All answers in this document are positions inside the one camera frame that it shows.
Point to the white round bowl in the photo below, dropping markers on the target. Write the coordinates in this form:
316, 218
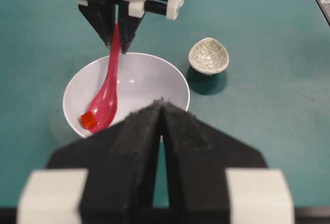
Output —
142, 79

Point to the pink plastic spoon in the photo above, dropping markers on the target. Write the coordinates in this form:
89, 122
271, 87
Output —
105, 103

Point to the small crackle-glaze ceramic cup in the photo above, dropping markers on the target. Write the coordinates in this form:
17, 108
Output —
209, 57

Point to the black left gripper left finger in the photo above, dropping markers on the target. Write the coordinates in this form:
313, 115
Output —
121, 163

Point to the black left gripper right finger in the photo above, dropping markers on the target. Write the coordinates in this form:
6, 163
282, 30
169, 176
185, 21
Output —
197, 156

